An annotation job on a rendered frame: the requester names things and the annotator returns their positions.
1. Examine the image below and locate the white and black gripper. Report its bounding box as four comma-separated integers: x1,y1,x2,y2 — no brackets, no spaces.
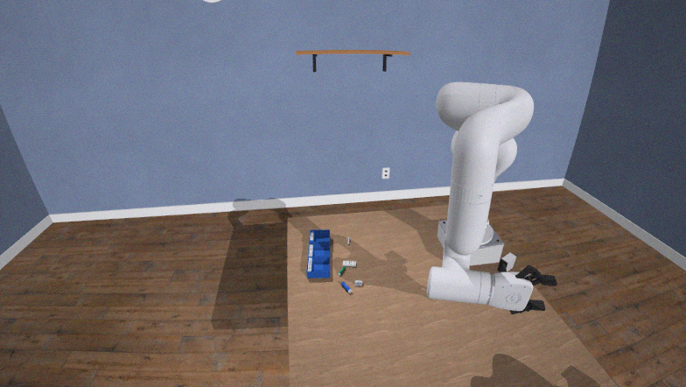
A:
487,265,557,314

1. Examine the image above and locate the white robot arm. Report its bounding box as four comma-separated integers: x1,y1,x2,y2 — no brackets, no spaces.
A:
427,82,534,305

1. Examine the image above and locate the blue bin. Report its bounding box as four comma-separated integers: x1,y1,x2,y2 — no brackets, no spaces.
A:
306,229,330,278

